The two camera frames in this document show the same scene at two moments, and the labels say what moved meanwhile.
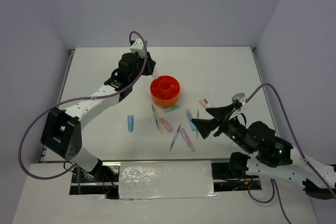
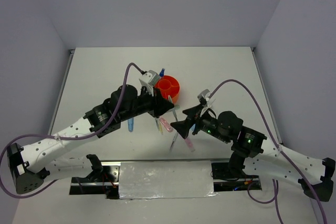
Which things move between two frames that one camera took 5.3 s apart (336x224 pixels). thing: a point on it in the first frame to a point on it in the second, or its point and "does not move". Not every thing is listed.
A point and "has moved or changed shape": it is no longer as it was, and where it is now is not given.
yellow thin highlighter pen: [159, 125] does not move
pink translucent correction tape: [168, 127] does not move
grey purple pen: [178, 131] does not move
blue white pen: [155, 116] to [161, 73]
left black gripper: [150, 66] to [159, 104]
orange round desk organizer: [165, 91] does not move
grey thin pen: [198, 117] has moved or changed shape
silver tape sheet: [166, 179] does not move
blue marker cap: [130, 123] does not move
